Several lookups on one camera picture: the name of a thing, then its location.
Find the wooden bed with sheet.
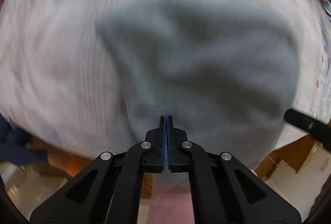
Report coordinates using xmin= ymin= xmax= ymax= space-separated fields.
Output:
xmin=0 ymin=0 xmax=331 ymax=170

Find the wooden bed frame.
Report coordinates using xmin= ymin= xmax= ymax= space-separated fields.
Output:
xmin=46 ymin=133 xmax=324 ymax=199

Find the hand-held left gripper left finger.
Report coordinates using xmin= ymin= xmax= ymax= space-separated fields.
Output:
xmin=30 ymin=115 xmax=166 ymax=224

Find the person's pink clothing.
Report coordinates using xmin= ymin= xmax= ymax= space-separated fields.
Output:
xmin=149 ymin=185 xmax=195 ymax=224

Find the dark blue clothes pile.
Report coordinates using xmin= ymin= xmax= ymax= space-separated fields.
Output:
xmin=0 ymin=115 xmax=50 ymax=165

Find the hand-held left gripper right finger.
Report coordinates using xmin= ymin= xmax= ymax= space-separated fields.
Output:
xmin=168 ymin=115 xmax=302 ymax=224

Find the teal striped pillow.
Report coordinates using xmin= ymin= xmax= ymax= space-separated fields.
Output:
xmin=321 ymin=0 xmax=331 ymax=18

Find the grey zip hoodie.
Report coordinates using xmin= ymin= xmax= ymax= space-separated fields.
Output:
xmin=95 ymin=0 xmax=301 ymax=184

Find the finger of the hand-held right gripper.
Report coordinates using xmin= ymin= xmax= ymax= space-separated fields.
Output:
xmin=284 ymin=108 xmax=331 ymax=155

